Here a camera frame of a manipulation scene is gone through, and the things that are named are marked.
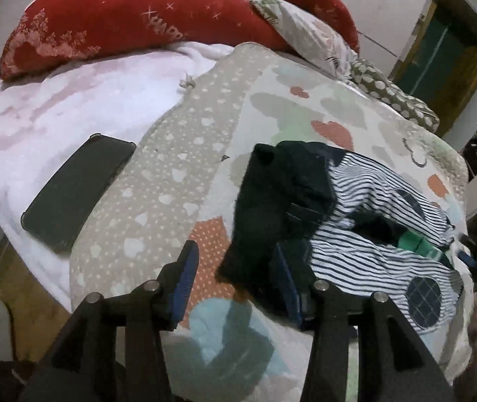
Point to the white floral pillow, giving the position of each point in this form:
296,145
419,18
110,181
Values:
305,29

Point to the white fleece blanket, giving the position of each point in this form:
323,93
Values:
62,125

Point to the heart print blanket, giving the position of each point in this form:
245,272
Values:
238,163

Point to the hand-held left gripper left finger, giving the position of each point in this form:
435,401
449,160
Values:
184,278

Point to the red printed pillow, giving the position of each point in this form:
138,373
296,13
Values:
129,21

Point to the black smartphone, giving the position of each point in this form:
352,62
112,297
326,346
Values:
77,190

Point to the dark green pants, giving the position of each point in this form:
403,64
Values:
280,201

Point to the striped pants with checked patches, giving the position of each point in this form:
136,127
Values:
389,234

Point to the wooden door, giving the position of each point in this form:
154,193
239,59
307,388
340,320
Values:
443,50

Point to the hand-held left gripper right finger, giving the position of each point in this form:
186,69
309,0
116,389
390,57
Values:
285,274

